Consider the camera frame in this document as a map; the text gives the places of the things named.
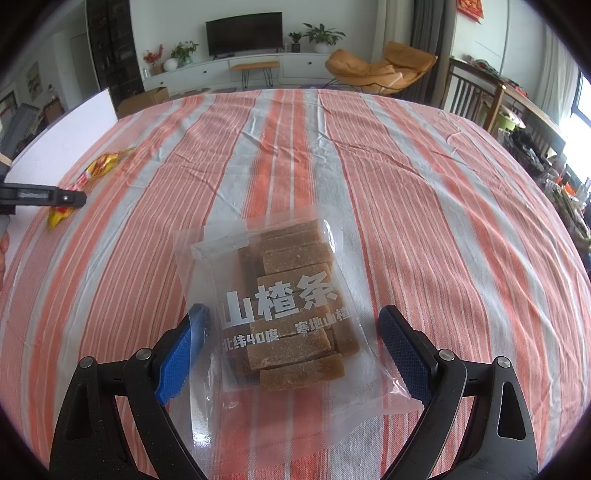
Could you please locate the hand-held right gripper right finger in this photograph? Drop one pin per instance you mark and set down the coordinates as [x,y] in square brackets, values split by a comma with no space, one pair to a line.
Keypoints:
[408,355]

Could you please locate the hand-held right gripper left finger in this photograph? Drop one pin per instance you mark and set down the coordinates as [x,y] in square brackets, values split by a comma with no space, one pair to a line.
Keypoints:
[178,360]

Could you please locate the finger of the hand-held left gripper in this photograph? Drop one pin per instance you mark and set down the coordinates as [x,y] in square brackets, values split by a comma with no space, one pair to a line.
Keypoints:
[46,196]

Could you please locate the white cardboard box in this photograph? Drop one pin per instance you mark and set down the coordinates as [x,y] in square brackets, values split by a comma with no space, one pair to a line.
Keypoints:
[69,134]

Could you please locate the yellow red snack packet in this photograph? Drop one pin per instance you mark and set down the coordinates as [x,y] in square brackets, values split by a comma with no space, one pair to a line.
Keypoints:
[104,164]

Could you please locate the clear packet of brown strips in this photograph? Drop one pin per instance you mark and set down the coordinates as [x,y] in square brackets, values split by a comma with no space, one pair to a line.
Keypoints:
[286,286]

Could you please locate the orange striped tablecloth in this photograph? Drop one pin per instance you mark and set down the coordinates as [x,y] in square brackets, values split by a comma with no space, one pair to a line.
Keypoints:
[415,230]

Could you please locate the black display cabinet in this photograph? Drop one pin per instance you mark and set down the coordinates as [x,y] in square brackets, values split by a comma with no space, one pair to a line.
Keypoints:
[115,50]

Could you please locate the brown cardboard box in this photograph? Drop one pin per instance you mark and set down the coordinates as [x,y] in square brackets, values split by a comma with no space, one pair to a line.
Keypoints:
[143,100]

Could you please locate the red flowers in vase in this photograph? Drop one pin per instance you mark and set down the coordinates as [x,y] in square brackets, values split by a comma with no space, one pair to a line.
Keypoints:
[153,59]

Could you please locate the round white vase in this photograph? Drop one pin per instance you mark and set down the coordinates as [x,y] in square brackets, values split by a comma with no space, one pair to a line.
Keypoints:
[171,64]

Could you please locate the green plant in glass vase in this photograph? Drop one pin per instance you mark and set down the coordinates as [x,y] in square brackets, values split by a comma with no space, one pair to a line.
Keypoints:
[184,51]

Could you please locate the white television cabinet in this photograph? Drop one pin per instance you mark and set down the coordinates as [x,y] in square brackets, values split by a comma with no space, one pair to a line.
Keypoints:
[203,76]

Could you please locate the black flat television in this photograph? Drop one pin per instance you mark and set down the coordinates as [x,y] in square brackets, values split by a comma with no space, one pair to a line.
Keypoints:
[244,38]

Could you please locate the wooden bench with metal legs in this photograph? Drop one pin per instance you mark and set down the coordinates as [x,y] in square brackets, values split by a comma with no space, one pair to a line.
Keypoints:
[255,66]

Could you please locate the green bin with metal lid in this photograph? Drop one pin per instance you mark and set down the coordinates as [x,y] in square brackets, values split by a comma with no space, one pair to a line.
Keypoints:
[510,120]

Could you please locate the window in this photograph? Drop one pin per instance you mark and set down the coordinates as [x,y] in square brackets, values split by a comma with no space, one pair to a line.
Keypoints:
[579,124]

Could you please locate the orange lounge chair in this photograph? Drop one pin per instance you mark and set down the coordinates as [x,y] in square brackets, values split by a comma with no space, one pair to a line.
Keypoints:
[374,69]

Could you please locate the small potted green plant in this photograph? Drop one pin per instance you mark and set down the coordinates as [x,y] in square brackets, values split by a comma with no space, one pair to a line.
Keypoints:
[295,42]

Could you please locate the grey curtain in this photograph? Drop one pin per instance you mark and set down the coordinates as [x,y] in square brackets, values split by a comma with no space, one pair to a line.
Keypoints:
[431,41]

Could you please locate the white sheer curtain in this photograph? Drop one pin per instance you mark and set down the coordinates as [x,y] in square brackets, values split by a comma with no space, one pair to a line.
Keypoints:
[556,74]

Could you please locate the large potted green plant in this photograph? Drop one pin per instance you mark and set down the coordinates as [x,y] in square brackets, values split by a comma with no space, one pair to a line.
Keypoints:
[323,37]

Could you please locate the framed wall picture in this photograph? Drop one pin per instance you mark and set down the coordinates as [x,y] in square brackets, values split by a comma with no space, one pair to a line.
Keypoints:
[33,81]

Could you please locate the red wall hanging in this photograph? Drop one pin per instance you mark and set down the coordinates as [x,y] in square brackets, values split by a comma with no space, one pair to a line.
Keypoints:
[470,7]

